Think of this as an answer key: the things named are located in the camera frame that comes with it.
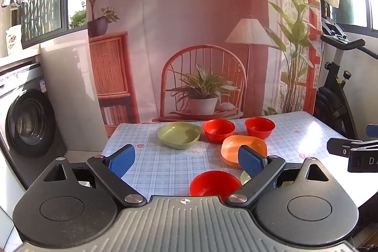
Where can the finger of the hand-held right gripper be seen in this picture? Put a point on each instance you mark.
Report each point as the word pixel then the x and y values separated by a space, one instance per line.
pixel 339 146
pixel 372 131

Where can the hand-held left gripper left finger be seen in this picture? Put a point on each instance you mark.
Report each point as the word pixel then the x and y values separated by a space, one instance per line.
pixel 121 160

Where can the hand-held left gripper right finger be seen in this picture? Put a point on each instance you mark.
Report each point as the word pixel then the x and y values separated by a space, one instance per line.
pixel 250 161

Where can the orange plate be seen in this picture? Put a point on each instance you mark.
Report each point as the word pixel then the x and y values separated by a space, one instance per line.
pixel 231 150

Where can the red bowl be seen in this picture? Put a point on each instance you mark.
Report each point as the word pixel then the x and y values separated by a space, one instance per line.
pixel 260 126
pixel 218 129
pixel 212 184

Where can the green plate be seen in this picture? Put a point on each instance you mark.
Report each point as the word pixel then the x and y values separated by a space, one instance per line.
pixel 178 135

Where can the pale yellow plate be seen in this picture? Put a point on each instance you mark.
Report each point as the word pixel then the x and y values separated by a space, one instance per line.
pixel 245 178

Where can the blue checked tablecloth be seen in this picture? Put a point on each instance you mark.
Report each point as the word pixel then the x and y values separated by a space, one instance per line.
pixel 165 163

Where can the black exercise bike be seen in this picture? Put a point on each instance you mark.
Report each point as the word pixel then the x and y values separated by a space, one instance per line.
pixel 333 98

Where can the grey washing machine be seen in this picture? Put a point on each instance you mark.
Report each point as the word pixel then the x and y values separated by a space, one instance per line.
pixel 29 122

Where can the white countertop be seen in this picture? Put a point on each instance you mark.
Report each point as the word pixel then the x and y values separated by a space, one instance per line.
pixel 14 58

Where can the white detergent bag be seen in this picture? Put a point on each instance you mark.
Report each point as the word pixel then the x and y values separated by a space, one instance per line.
pixel 14 41

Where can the printed room wall backdrop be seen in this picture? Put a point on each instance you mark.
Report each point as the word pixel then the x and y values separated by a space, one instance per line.
pixel 192 18

